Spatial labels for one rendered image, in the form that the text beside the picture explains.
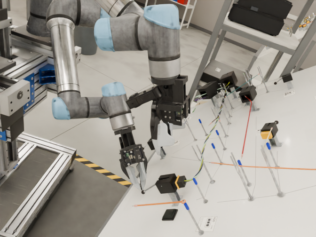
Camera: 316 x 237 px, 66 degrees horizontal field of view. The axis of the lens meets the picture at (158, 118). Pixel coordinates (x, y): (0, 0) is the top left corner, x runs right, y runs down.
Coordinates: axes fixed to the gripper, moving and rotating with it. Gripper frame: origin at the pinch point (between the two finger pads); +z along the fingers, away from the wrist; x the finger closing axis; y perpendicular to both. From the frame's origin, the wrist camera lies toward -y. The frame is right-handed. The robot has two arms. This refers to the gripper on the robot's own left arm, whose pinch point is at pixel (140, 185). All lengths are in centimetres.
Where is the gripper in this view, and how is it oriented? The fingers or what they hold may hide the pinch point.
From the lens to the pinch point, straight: 85.7
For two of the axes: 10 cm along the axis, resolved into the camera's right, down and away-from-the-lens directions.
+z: 2.8, 9.6, -0.3
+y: 1.8, -0.8, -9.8
